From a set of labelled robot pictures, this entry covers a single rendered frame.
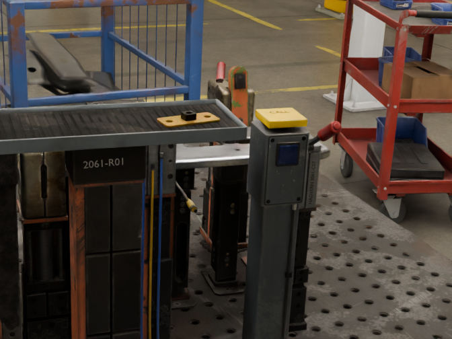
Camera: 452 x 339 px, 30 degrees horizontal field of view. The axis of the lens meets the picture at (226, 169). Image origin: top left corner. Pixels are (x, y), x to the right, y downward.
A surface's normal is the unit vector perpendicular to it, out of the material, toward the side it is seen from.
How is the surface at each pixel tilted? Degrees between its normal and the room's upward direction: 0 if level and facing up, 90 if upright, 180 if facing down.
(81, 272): 90
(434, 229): 0
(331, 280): 0
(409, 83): 90
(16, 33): 90
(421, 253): 0
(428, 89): 90
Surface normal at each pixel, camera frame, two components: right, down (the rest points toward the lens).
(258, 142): -0.95, 0.07
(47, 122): 0.05, -0.93
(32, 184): 0.31, 0.35
